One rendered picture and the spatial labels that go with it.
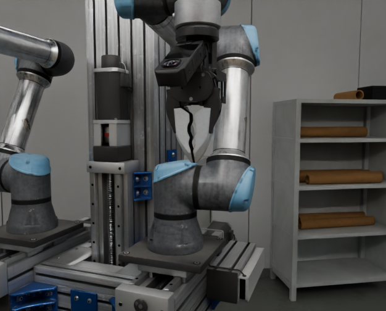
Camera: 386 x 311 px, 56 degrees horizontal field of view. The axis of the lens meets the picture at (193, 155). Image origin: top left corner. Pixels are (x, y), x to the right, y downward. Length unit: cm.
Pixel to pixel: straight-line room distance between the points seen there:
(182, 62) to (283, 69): 276
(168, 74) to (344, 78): 307
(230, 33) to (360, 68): 262
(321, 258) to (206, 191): 278
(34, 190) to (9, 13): 217
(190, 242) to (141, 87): 50
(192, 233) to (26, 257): 51
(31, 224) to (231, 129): 67
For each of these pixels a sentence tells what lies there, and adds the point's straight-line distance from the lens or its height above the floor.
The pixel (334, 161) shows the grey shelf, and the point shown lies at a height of 103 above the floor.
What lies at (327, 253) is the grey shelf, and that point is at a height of 18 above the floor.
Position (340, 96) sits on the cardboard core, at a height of 159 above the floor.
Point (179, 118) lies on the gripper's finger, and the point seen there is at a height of 138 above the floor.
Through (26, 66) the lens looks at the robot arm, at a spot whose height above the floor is 156.
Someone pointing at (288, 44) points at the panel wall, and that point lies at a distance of 330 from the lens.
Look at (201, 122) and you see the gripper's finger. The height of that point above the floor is 137.
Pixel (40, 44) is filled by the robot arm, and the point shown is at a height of 161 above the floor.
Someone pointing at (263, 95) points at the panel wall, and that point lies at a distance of 316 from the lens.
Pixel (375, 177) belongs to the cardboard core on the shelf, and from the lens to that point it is 319.
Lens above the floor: 137
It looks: 5 degrees down
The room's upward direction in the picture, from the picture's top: straight up
